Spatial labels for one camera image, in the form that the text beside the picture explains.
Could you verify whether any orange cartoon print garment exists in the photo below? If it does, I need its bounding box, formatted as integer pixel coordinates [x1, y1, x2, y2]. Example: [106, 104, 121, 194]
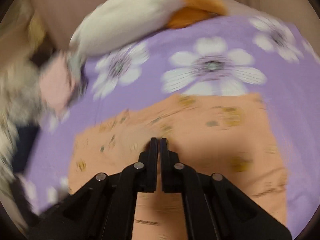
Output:
[68, 94, 287, 224]

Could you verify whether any dark navy garment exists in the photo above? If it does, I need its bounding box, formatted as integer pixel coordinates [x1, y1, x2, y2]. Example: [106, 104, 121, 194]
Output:
[11, 124, 40, 173]

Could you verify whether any white grey folded garment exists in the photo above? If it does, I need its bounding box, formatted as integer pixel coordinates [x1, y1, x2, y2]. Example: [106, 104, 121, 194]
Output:
[0, 49, 89, 181]

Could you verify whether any pink folded garment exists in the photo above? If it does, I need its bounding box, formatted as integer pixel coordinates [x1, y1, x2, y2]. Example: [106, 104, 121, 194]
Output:
[39, 54, 76, 115]

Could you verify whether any purple floral bed sheet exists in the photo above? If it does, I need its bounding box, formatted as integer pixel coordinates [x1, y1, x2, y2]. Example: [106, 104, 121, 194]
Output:
[23, 16, 319, 237]

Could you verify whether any white and orange plush pillow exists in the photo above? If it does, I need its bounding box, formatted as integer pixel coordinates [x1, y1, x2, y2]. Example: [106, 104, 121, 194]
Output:
[68, 0, 227, 56]

